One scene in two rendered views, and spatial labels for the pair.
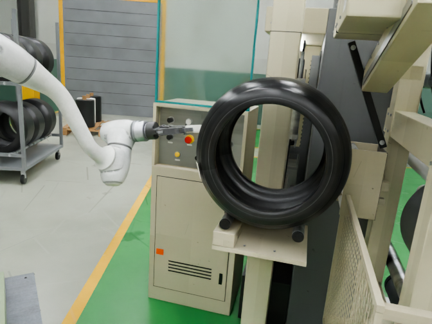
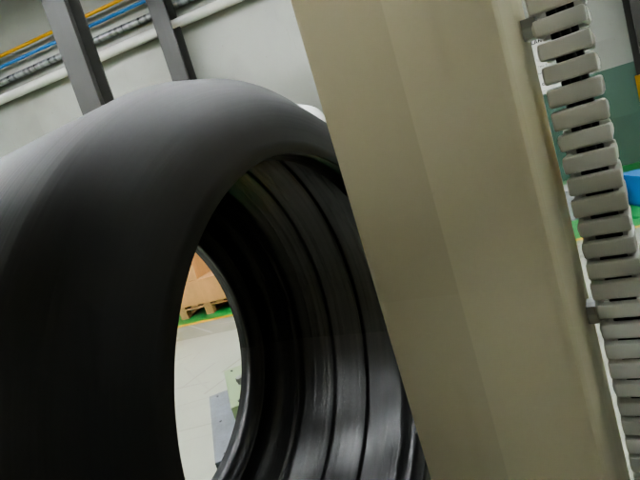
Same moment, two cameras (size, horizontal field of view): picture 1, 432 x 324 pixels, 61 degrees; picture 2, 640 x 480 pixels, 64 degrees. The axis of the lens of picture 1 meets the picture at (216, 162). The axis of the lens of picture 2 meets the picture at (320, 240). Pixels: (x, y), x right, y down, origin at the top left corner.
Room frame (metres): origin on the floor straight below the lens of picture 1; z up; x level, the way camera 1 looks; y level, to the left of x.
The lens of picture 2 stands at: (1.72, -0.68, 1.36)
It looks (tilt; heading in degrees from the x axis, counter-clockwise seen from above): 9 degrees down; 109
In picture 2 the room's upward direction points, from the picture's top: 17 degrees counter-clockwise
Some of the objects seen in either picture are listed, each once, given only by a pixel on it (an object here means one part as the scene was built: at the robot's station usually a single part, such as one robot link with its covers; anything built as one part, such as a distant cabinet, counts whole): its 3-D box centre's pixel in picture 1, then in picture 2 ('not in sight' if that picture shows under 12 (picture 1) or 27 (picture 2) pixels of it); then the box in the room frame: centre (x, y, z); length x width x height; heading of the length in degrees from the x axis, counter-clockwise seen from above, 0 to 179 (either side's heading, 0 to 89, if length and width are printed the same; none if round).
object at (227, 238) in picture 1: (233, 222); not in sight; (1.49, -0.09, 0.84); 0.36 x 0.09 x 0.06; 166
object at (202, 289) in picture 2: not in sight; (220, 270); (-1.69, 5.10, 0.37); 1.23 x 0.84 x 0.75; 91
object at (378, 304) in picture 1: (341, 315); not in sight; (1.15, -0.50, 0.65); 0.90 x 0.02 x 0.70; 166
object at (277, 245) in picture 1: (263, 235); not in sight; (1.45, -0.23, 0.80); 0.37 x 0.36 x 0.02; 76
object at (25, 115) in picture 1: (18, 96); not in sight; (4.61, 2.54, 0.96); 1.30 x 0.62 x 1.92; 5
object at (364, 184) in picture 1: (359, 179); not in sight; (1.58, -0.65, 1.05); 0.20 x 0.15 x 0.30; 166
